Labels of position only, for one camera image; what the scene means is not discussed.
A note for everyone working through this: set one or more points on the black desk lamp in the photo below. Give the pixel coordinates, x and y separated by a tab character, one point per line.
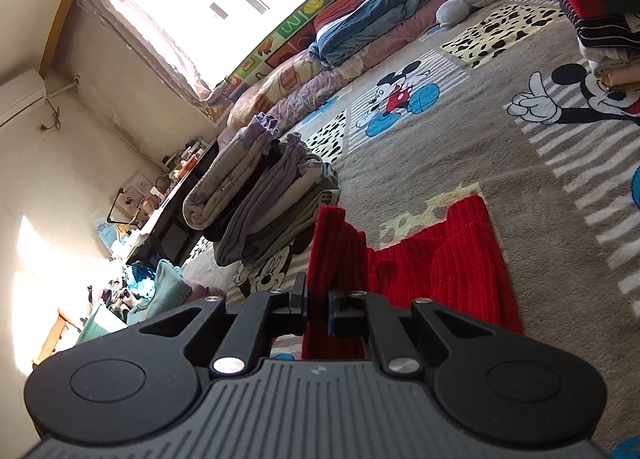
114	209

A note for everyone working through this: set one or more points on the small framed picture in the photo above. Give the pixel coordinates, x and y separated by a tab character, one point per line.
135	189

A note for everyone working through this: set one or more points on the red knit sweater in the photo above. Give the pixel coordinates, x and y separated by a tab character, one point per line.
440	259

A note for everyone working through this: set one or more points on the blue cloth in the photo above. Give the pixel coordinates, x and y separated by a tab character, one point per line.
140	281

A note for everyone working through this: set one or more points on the yellow cartoon pillow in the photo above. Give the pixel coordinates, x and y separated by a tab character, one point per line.
285	79

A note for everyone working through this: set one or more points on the stack of pastel folded clothes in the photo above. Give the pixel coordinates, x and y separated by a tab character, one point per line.
170	284

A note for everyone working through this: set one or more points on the lilac floral quilt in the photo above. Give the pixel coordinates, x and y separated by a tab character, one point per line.
310	94

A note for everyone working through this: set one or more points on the white air conditioner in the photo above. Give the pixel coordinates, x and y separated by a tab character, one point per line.
20	96

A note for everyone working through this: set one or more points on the black striped folded garment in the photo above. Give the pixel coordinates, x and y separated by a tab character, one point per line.
610	31

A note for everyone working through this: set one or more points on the wooden window frame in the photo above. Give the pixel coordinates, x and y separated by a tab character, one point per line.
70	4

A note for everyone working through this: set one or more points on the light blue plush toy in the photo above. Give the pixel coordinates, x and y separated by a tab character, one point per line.
455	9

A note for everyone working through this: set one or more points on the stack of grey folded clothes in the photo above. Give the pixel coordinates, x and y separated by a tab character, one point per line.
260	199

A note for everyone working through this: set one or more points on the teal cabinet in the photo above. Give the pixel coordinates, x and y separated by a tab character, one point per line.
100	326

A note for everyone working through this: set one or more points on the black desk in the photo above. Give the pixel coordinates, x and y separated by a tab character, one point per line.
170	219

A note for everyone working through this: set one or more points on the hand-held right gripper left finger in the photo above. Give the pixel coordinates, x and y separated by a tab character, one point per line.
302	311

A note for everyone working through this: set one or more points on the cartoon mouse printed blanket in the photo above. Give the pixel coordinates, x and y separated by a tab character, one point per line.
450	149

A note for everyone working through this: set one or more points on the red pillow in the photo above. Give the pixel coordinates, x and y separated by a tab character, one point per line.
345	4

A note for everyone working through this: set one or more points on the colourful alphabet foam mat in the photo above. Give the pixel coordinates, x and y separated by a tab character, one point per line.
295	21

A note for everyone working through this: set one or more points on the blue folded blanket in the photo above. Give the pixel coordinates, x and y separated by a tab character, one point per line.
375	14

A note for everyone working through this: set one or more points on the beige folded clothes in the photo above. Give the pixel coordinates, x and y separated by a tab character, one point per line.
615	61

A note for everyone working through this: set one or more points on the sheer curtain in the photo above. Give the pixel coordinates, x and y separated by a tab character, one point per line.
150	34

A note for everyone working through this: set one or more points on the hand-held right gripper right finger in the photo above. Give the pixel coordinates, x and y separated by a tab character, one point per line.
332	313

